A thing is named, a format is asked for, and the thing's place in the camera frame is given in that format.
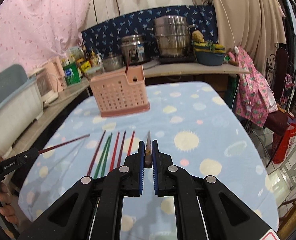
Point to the dark brown chopstick gold band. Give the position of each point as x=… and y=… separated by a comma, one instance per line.
x=148, y=152

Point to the pink floral cloth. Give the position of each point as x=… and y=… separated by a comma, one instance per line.
x=255, y=99

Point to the pink perforated utensil basket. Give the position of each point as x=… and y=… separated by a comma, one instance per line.
x=118, y=94

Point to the pink hanging sheet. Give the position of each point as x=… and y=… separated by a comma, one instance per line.
x=34, y=31

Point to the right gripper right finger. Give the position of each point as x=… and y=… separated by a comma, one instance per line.
x=204, y=207

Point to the red chopstick dark band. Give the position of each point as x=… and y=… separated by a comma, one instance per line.
x=131, y=143

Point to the green chopstick gold band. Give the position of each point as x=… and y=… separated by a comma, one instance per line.
x=101, y=157

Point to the maroon chopstick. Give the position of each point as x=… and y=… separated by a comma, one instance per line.
x=121, y=149

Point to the green white box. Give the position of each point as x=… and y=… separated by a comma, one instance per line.
x=71, y=74

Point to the green twisted chopstick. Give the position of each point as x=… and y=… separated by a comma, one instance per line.
x=106, y=151

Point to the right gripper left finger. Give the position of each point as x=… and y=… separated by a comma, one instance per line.
x=92, y=208

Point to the beige curtain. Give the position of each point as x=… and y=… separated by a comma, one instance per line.
x=255, y=25

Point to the white plastic storage bin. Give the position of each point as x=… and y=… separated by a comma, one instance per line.
x=20, y=105

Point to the person left hand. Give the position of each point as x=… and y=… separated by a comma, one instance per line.
x=7, y=210

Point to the small steel pot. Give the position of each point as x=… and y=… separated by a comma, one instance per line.
x=112, y=62

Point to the dark red twisted chopstick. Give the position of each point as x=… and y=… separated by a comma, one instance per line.
x=95, y=154

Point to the bright red chopstick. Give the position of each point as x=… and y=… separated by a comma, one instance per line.
x=111, y=167

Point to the large stacked steel steamer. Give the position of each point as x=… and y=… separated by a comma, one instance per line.
x=172, y=34

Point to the dark blue basin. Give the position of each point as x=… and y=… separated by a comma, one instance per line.
x=209, y=54

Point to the steel rice cooker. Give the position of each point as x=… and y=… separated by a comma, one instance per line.
x=135, y=49

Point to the light blue dotted tablecloth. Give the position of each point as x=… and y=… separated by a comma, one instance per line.
x=190, y=122

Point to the blue patterned backsplash cloth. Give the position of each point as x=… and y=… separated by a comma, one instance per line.
x=106, y=37

